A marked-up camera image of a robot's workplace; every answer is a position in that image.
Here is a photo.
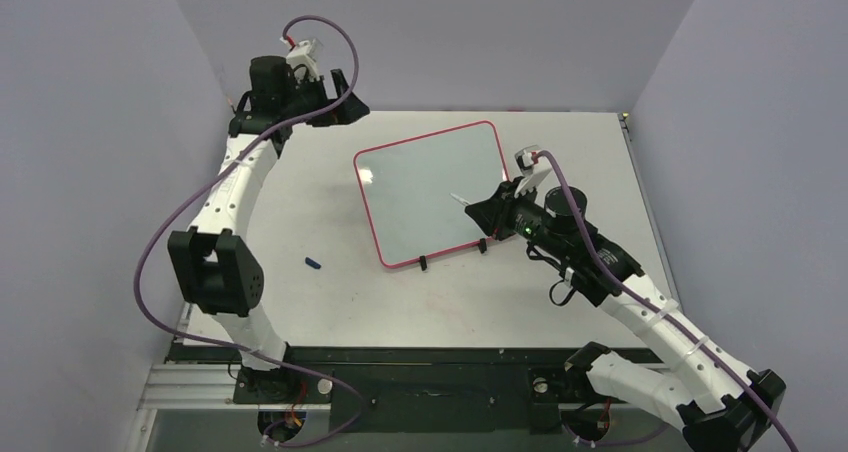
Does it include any aluminium extrusion rail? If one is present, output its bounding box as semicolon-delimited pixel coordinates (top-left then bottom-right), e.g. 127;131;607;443
137;363;291;411

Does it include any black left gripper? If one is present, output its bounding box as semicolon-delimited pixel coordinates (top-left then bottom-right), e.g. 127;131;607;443
281;71;368;129

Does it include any white blue whiteboard marker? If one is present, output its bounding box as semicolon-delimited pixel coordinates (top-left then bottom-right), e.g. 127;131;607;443
450;193;471;207

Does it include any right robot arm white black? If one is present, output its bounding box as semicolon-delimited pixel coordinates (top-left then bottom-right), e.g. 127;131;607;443
464;179;786;451

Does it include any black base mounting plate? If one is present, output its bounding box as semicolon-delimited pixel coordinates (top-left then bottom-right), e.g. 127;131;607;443
166;343;614;440

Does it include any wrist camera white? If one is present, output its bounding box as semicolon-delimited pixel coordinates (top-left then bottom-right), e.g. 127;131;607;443
285;37;323;76
514;145;551;197

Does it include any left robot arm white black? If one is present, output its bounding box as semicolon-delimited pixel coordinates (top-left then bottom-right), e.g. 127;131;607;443
167;56;370;402

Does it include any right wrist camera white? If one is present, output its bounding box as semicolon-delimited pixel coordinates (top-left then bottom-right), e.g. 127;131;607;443
514;145;551;197

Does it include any pink framed whiteboard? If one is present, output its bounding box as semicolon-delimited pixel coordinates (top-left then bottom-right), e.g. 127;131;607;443
353;120;509;269

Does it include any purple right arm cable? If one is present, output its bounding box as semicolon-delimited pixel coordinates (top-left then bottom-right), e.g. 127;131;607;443
533;149;803;452

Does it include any blue marker cap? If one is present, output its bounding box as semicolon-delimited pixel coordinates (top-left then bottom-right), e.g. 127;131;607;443
304;257;322;270

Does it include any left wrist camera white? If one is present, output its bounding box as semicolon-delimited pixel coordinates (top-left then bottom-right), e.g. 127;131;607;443
285;37;323;76

